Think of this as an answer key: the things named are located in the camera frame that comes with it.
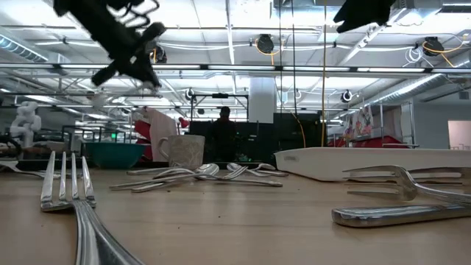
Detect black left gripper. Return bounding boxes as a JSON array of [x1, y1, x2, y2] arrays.
[[53, 0, 167, 89]]

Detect white cutlery tray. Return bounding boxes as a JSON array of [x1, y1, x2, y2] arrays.
[[274, 146, 471, 183]]

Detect silver fork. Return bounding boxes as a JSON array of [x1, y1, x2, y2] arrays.
[[109, 165, 249, 191], [39, 150, 146, 265], [341, 164, 471, 207]]

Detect red cloth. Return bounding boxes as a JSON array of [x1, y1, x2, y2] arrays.
[[132, 119, 154, 161]]

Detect pink cloth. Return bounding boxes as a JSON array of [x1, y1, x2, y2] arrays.
[[145, 106, 179, 163]]

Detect black metal rack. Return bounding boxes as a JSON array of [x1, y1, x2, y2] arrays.
[[61, 124, 128, 144]]

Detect blue bowl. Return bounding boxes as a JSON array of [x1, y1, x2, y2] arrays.
[[83, 142, 146, 169]]

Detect grey patterned mug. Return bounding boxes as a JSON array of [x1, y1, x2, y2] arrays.
[[157, 134, 206, 170]]

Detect ceiling light strip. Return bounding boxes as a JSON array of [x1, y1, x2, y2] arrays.
[[0, 63, 471, 74]]

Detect person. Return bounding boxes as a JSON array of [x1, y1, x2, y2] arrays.
[[210, 105, 239, 163]]

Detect colourful hanging cloth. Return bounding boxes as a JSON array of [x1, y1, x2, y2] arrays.
[[343, 105, 375, 139]]

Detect white pillar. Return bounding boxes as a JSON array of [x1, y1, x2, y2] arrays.
[[249, 76, 277, 124]]

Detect red bin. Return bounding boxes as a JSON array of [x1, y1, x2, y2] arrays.
[[327, 135, 408, 149]]

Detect black partition screens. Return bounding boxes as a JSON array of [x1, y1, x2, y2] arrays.
[[189, 112, 327, 163]]

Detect white cable coil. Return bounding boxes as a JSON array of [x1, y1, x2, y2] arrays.
[[404, 46, 425, 64]]

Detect black hanging cable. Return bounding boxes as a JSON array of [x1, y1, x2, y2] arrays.
[[291, 0, 297, 115], [278, 0, 283, 115]]

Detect black gantry frame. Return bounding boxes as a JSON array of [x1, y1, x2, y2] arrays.
[[190, 93, 250, 122]]

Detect silver air duct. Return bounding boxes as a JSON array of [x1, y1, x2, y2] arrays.
[[362, 72, 471, 108]]

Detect ribbed ceiling duct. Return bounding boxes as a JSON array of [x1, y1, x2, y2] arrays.
[[0, 34, 49, 63]]

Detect pale wall board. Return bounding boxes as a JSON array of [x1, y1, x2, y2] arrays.
[[447, 120, 471, 151]]

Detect foreground knife handle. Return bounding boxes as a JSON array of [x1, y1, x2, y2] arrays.
[[330, 203, 471, 228]]

